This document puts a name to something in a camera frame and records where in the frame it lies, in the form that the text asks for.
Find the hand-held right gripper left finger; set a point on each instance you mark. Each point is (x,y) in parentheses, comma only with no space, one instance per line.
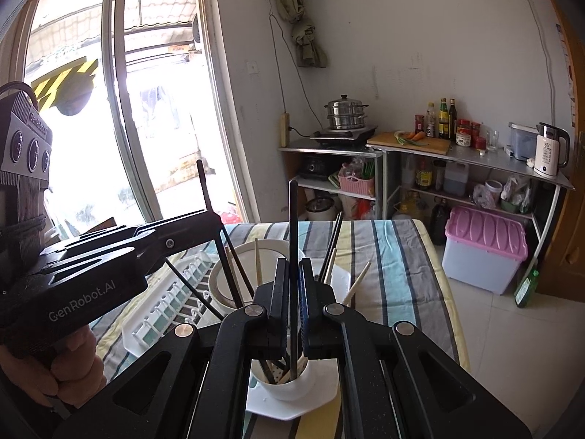
(281,311)

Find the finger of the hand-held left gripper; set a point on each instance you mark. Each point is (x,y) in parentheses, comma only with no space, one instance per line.
(167,242)
(183,222)

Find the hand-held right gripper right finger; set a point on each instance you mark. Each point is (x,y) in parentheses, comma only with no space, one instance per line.
(304,311)

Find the black chopstick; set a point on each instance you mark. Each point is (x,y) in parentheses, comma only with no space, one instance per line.
(293,219)
(242,274)
(337,233)
(328,256)
(202,183)

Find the wooden chopstick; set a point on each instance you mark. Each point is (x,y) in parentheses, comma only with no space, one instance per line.
(332,263)
(258,260)
(359,281)

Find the white chopstick cup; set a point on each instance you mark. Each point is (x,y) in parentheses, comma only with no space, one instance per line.
(288,391)

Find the person's left hand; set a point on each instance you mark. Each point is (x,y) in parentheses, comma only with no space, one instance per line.
(73,375)

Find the large white bowl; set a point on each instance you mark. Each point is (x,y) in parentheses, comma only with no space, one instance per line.
(217,295)

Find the white plastic dish rack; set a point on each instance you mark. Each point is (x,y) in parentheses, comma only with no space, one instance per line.
(151,320)

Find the striped tablecloth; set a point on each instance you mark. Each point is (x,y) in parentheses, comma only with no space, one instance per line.
(393,260)

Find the white rice cooker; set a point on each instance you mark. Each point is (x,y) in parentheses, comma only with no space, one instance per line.
(320,209)

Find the sliding glass window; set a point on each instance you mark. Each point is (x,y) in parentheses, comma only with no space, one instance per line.
(219,100)

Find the pink plastic basket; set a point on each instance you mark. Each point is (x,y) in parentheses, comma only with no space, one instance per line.
(356,186)

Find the beige power strip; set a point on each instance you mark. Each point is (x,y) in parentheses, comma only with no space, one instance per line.
(285,130)

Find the black kitchen appliance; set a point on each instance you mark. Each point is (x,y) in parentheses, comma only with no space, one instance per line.
(315,168)

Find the yellow cooking oil bottle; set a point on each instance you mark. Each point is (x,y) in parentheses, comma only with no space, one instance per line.
(406,208)

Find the dark soy sauce bottle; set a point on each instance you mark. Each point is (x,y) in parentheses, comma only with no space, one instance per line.
(439,224)

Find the small metal shelf unit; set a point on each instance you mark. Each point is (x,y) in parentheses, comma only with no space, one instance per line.
(329,148)

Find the red label oil bottle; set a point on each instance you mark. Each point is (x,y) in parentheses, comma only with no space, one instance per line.
(424,176)

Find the black induction cooker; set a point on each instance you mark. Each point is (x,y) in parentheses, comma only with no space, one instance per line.
(342,133)

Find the pink lid storage box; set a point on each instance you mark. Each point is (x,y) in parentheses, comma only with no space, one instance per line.
(484,247)

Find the wooden cutting board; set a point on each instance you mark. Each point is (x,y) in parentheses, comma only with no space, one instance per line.
(411,146)

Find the stainless steel steamer pot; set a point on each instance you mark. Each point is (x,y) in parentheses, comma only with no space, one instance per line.
(346,112)

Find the translucent plastic jug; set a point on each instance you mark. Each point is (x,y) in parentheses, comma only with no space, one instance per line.
(456,178)

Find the carrot piece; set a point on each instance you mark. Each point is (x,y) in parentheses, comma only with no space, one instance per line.
(417,136)

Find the white plastic bag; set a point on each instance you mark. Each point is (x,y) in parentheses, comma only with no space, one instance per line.
(486,194)

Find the red sauce jar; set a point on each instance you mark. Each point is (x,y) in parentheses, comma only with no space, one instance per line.
(463,135)
(419,125)
(476,136)

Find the hanging green cloth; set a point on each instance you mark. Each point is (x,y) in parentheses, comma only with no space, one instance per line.
(311,41)

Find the green glass bottle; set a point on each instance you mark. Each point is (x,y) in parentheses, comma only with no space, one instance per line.
(526,289)

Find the clear sauce bottle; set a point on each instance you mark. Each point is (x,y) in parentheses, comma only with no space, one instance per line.
(431,123)

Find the yellow label sauce bottle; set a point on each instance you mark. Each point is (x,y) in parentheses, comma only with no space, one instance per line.
(443,123)

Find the dark oil bottle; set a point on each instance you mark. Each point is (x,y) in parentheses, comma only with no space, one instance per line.
(452,121)

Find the clear plastic bag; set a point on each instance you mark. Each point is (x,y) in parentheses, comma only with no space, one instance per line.
(516,196)

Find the long metal shelf unit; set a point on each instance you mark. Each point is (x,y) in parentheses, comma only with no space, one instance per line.
(502,164)

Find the drinking glass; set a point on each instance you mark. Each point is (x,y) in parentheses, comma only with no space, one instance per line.
(492,141)

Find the clear plastic container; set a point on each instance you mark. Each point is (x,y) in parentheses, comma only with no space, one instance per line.
(521,144)

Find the white electric kettle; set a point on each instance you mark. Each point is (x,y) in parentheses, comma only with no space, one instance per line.
(548,155)

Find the wall switch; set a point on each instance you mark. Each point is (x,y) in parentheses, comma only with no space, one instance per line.
(252,68)

